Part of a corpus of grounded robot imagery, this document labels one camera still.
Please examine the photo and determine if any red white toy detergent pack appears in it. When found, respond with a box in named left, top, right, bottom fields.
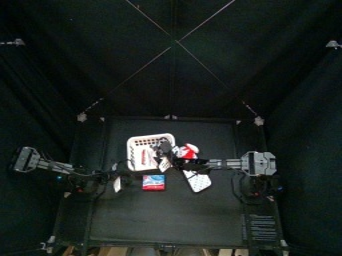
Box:
left=138, top=148, right=154, bottom=167

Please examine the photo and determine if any small wooden ironing board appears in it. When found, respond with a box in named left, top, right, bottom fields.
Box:
left=181, top=169, right=213, bottom=194

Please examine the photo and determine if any red dryer sheets box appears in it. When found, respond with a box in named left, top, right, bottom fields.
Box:
left=141, top=174, right=166, bottom=192

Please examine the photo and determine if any white plastic laundry basket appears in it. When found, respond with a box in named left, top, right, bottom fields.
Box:
left=125, top=132, right=177, bottom=172

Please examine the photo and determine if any white printed table label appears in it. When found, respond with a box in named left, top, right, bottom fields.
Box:
left=247, top=213, right=279, bottom=244

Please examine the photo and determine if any thin diagonal brace cord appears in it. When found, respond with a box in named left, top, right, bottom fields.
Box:
left=82, top=0, right=236, bottom=114
left=125, top=0, right=259, bottom=117

